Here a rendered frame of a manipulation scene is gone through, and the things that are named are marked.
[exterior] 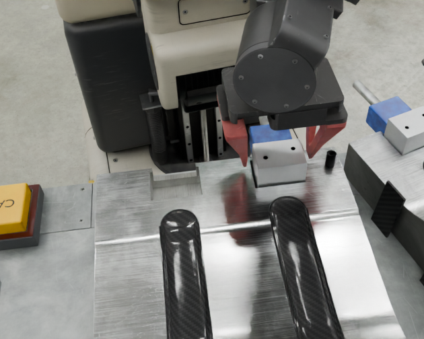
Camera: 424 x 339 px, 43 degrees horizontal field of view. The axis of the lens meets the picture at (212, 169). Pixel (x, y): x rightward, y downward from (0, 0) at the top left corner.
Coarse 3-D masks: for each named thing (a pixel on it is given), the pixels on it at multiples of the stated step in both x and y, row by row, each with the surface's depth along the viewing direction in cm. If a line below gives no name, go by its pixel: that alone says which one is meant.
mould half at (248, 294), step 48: (96, 192) 57; (144, 192) 56; (240, 192) 56; (288, 192) 55; (336, 192) 55; (96, 240) 53; (144, 240) 53; (240, 240) 52; (336, 240) 52; (96, 288) 50; (144, 288) 49; (240, 288) 49; (336, 288) 49; (384, 288) 48; (96, 336) 47; (144, 336) 46; (240, 336) 46; (288, 336) 46; (384, 336) 45
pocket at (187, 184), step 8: (152, 176) 59; (160, 176) 60; (168, 176) 60; (176, 176) 59; (184, 176) 59; (192, 176) 59; (152, 184) 60; (160, 184) 60; (168, 184) 60; (176, 184) 60; (184, 184) 60; (192, 184) 60; (200, 184) 60; (152, 192) 59; (160, 192) 60; (168, 192) 60; (176, 192) 60; (184, 192) 59; (192, 192) 59; (200, 192) 59
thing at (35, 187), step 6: (30, 186) 67; (36, 186) 67; (36, 192) 66; (36, 198) 65; (36, 204) 65; (30, 210) 64; (30, 216) 64; (30, 222) 63; (30, 228) 62; (6, 234) 62; (12, 234) 62; (18, 234) 62; (24, 234) 62; (30, 234) 62
